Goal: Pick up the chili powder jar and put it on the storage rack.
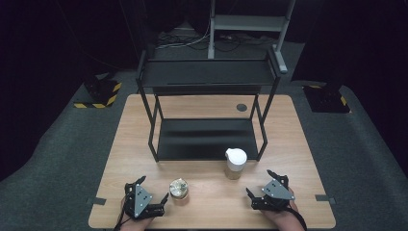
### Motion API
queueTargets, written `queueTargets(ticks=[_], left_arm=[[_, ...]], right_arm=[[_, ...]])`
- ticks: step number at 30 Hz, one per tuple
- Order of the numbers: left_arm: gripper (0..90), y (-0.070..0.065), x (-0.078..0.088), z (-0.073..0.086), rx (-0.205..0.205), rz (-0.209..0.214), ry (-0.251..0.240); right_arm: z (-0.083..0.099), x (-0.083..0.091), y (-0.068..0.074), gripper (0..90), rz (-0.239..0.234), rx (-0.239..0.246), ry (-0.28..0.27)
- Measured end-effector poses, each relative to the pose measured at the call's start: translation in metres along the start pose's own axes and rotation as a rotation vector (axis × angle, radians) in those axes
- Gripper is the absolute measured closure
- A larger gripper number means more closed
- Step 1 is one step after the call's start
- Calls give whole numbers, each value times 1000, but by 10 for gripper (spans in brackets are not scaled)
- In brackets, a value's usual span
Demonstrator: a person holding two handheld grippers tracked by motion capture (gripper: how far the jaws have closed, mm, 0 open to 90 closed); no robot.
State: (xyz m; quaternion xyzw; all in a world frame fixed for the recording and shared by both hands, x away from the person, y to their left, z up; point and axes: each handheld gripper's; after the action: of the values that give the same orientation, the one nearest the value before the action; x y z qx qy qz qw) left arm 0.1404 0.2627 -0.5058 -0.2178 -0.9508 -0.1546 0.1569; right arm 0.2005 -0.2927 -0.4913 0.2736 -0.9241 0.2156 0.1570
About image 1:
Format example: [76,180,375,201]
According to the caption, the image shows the black base with yellow stripes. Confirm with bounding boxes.
[73,74,123,110]
[301,83,352,115]

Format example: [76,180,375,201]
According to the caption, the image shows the white floor cable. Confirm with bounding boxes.
[156,18,213,51]

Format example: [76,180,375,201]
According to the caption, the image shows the grey tape strip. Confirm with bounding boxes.
[314,193,338,206]
[85,195,108,207]

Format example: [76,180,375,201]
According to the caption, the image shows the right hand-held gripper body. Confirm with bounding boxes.
[250,178,296,213]

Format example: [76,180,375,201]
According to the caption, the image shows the jar with white lid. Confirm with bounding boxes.
[224,147,248,181]

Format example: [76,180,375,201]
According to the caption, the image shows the black metal two-tier rack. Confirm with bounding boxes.
[136,47,289,164]

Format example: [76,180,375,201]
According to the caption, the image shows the black wrist strap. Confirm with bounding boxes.
[284,205,309,231]
[113,197,133,231]

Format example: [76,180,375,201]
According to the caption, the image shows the person's right hand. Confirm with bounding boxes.
[261,188,306,231]

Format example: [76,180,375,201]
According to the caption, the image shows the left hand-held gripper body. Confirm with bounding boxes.
[123,182,166,221]

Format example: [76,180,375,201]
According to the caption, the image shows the short jar with gold lid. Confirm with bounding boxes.
[168,178,191,202]

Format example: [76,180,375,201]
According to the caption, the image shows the black floor cables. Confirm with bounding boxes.
[213,32,278,53]

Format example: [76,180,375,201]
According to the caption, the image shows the person's left hand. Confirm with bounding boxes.
[118,195,156,231]

